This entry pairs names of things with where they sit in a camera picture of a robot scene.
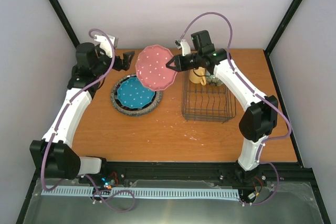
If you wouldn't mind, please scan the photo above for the yellow ceramic mug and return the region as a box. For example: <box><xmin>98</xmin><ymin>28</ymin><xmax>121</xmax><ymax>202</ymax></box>
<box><xmin>189</xmin><ymin>67</ymin><xmax>207</xmax><ymax>86</ymax></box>

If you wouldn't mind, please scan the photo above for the left electronics board with wires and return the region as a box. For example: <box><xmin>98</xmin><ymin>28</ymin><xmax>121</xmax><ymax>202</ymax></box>
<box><xmin>101</xmin><ymin>172</ymin><xmax>119</xmax><ymax>189</ymax></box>

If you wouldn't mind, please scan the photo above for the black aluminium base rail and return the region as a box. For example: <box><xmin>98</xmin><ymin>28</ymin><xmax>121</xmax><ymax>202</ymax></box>
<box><xmin>91</xmin><ymin>162</ymin><xmax>317</xmax><ymax>189</ymax></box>

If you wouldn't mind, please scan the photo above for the light blue slotted cable duct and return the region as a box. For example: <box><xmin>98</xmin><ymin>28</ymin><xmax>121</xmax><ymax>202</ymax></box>
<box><xmin>41</xmin><ymin>186</ymin><xmax>239</xmax><ymax>201</ymax></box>

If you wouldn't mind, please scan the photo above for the dark wire dish rack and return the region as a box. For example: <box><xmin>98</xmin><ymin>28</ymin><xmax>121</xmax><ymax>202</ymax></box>
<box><xmin>181</xmin><ymin>73</ymin><xmax>236</xmax><ymax>123</ymax></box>

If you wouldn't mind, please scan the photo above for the black frame post left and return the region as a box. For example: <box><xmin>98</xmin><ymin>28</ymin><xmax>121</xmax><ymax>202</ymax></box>
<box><xmin>48</xmin><ymin>0</ymin><xmax>80</xmax><ymax>47</ymax></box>

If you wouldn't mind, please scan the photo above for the teal blue plate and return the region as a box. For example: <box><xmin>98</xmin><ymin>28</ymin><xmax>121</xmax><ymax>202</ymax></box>
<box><xmin>117</xmin><ymin>76</ymin><xmax>155</xmax><ymax>109</ymax></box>

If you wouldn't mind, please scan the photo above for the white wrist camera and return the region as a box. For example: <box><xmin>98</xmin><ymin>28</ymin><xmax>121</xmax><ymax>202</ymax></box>
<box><xmin>175</xmin><ymin>39</ymin><xmax>191</xmax><ymax>56</ymax></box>
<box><xmin>93</xmin><ymin>35</ymin><xmax>118</xmax><ymax>58</ymax></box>

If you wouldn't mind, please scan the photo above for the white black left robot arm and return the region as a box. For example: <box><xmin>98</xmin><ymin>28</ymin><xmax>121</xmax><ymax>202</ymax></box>
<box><xmin>29</xmin><ymin>42</ymin><xmax>135</xmax><ymax>184</ymax></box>

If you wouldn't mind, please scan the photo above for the pink polka dot plate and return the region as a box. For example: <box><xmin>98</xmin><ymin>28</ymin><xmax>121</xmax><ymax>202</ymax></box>
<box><xmin>135</xmin><ymin>45</ymin><xmax>177</xmax><ymax>91</ymax></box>

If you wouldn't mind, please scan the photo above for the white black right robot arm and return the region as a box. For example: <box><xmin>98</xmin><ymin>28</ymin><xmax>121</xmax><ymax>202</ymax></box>
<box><xmin>135</xmin><ymin>30</ymin><xmax>278</xmax><ymax>183</ymax></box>

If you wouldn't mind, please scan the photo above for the black frame post right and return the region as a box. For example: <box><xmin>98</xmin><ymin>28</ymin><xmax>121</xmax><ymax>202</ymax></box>
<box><xmin>264</xmin><ymin>0</ymin><xmax>320</xmax><ymax>54</ymax></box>

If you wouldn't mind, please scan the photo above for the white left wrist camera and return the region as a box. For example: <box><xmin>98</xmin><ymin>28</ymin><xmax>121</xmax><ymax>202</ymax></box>
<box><xmin>93</xmin><ymin>35</ymin><xmax>118</xmax><ymax>58</ymax></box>

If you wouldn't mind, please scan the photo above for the speckled large stoneware plate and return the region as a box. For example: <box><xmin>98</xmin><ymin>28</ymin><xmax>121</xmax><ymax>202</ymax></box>
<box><xmin>110</xmin><ymin>74</ymin><xmax>163</xmax><ymax>117</ymax></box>

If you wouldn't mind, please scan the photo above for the right connector with wires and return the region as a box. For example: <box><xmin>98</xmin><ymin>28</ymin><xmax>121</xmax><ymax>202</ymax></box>
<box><xmin>247</xmin><ymin>175</ymin><xmax>266</xmax><ymax>201</ymax></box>

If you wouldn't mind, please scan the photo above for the black frame post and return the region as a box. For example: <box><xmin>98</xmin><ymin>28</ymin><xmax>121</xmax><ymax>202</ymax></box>
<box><xmin>48</xmin><ymin>0</ymin><xmax>80</xmax><ymax>47</ymax></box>
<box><xmin>264</xmin><ymin>0</ymin><xmax>320</xmax><ymax>54</ymax></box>

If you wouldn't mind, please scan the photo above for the mint green ceramic bowl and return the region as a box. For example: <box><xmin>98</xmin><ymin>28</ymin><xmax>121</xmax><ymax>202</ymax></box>
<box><xmin>206</xmin><ymin>74</ymin><xmax>223</xmax><ymax>87</ymax></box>

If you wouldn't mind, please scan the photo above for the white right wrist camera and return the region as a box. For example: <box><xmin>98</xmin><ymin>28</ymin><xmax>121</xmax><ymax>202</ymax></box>
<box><xmin>175</xmin><ymin>39</ymin><xmax>191</xmax><ymax>56</ymax></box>

